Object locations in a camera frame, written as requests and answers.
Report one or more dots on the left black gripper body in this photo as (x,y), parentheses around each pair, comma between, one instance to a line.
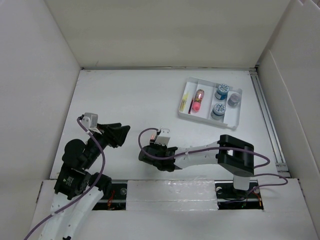
(104,137)

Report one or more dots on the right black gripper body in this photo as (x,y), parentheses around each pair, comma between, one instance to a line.
(157,146)

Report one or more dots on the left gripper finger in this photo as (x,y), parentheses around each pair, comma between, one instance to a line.
(118,141)
(121,131)

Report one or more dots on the red pen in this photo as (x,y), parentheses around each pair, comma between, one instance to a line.
(190,106)

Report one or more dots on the pink cap marker tube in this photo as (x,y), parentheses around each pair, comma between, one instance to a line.
(197,100)

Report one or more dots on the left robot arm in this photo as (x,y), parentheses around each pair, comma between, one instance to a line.
(77,191)

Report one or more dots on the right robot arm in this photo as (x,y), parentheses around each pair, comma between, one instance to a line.
(229,152)

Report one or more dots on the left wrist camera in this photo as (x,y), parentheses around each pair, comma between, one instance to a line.
(89,120)

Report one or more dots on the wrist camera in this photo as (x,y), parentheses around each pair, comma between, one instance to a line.
(89,120)
(162,137)

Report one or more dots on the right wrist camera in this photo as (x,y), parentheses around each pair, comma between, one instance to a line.
(162,137)

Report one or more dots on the aluminium rail right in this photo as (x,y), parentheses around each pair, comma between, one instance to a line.
(280,161)

